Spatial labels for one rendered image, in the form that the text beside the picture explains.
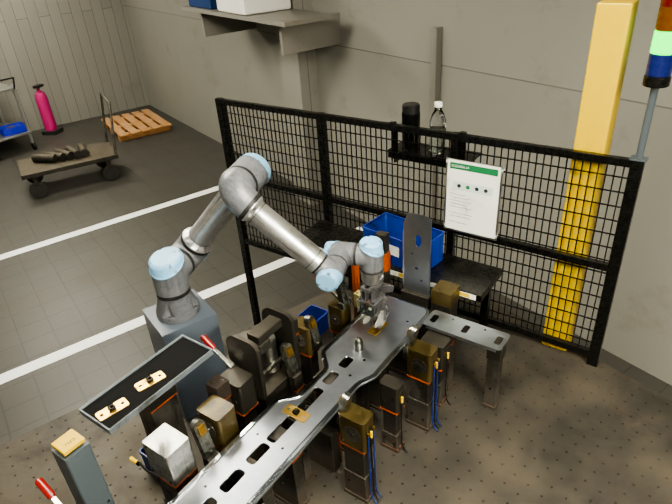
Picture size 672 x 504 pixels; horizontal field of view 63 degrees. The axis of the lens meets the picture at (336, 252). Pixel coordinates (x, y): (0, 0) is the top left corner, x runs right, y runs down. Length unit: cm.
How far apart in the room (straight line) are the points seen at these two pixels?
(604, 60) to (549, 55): 131
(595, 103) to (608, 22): 24
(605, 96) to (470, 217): 65
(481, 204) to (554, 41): 128
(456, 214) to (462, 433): 83
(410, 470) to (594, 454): 61
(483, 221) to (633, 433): 90
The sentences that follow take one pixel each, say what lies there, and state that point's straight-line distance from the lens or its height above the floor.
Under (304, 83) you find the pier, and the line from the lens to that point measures 484.
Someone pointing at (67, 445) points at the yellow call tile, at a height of 116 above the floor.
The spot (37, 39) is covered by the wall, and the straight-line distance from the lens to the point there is 897.
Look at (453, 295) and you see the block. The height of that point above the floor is 105.
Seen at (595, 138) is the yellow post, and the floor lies 159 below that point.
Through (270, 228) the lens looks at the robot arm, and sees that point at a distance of 166.
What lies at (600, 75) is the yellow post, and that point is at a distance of 198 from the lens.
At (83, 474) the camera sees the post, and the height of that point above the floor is 106.
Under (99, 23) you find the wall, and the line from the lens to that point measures 913.
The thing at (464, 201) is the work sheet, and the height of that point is 129.
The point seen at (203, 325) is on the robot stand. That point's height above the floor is 107.
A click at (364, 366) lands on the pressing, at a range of 185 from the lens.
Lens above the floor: 224
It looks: 31 degrees down
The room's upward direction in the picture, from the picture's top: 4 degrees counter-clockwise
